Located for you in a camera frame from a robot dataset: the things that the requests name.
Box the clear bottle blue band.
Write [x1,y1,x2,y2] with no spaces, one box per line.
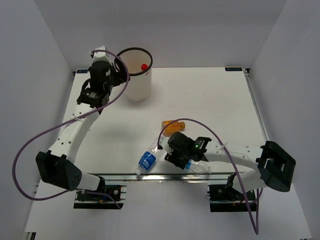
[185,160,212,174]

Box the orange juice bottle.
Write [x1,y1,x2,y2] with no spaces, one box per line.
[162,121,186,137]

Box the clear bottle red cap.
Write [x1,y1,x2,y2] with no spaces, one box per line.
[141,63,148,71]

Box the clear bottle blue label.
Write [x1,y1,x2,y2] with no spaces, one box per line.
[135,139,163,176]

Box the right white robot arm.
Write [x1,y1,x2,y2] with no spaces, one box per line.
[159,132,296,202]

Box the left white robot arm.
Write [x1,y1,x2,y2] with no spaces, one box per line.
[35,60,130,200]

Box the white bin black rim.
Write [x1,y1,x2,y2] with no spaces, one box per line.
[117,47,153,102]

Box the left blue table sticker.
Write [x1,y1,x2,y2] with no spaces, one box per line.
[75,69,89,74]

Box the blue table sticker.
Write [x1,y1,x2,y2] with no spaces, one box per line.
[75,69,89,74]
[224,67,243,72]

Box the right blue table sticker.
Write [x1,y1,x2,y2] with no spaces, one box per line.
[224,67,243,72]

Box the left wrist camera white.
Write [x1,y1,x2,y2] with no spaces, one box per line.
[90,51,111,64]

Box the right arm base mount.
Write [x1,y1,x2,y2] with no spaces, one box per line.
[207,173,248,213]

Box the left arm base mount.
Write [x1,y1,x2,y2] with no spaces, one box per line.
[73,184,127,210]

